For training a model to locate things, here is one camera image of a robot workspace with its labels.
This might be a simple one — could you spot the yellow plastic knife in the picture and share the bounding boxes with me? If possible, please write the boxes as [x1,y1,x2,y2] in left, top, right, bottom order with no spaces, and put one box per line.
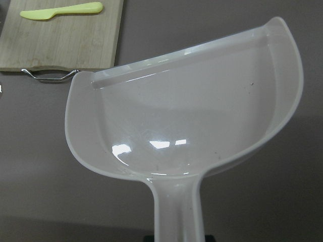
[20,2,103,20]

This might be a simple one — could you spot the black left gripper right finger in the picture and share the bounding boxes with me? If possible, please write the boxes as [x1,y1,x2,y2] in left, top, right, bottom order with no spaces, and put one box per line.
[205,234,216,242]

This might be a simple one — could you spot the bamboo cutting board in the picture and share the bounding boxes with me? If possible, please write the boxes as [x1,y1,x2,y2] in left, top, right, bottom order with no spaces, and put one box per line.
[1,1,124,73]

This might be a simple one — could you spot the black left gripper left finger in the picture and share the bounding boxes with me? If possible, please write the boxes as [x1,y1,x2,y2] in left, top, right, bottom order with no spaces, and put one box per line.
[143,235,154,242]

